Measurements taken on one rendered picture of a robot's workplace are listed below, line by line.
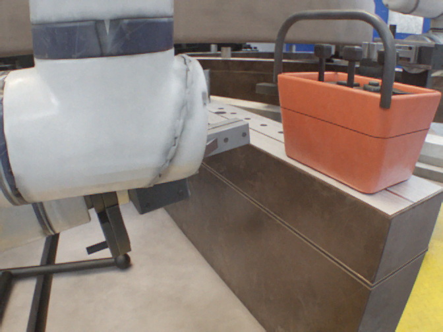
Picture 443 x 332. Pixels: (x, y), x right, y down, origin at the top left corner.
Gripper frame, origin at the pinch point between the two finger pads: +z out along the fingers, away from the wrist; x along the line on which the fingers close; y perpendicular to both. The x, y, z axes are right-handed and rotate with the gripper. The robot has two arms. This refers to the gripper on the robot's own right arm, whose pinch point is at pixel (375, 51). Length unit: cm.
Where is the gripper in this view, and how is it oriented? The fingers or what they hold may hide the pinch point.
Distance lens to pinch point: 59.5
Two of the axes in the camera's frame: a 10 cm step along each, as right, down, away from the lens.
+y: 0.0, -9.3, -3.8
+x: 4.9, 3.3, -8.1
